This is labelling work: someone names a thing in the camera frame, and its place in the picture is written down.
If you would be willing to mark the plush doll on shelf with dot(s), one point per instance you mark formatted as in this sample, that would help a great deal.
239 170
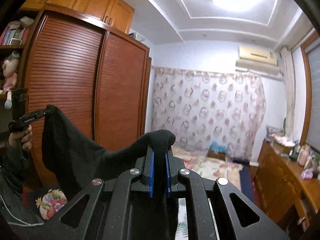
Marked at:
9 67

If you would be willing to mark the pink jar on sideboard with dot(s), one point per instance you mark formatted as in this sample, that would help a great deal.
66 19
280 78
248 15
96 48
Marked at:
303 155

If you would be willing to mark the blue box at bed end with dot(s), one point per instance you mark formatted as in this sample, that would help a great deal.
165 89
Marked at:
217 151

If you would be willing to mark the wooden sideboard cabinet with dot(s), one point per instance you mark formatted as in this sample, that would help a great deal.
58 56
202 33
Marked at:
284 196

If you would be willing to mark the books on shelf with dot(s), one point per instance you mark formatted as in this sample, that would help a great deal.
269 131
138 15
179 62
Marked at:
17 32

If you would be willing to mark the brown louvered wardrobe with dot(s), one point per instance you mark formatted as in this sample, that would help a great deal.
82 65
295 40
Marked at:
97 75

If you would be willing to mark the wall air conditioner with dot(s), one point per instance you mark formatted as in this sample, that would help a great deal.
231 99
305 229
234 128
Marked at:
257 60

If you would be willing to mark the navy blue mattress edge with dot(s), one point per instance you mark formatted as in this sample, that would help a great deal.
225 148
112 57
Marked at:
246 183

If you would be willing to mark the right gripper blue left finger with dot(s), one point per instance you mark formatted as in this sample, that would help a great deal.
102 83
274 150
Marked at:
148 172

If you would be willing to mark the black t-shirt white script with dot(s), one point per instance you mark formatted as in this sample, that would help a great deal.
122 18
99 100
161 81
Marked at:
76 160

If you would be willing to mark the pink circle pattern curtain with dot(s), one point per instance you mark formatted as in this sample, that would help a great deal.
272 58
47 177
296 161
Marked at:
204 109

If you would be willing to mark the person's left hand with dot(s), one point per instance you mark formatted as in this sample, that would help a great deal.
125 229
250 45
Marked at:
23 139

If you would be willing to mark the floral cushion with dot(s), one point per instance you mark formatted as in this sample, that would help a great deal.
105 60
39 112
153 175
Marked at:
51 203

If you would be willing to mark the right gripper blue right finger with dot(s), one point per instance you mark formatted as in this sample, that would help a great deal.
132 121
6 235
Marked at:
173 165

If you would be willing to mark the upper wooden cabinets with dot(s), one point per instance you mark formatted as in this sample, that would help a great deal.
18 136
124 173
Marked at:
115 13

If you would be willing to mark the floral beige bed blanket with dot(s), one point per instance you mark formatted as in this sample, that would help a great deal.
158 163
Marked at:
210 168

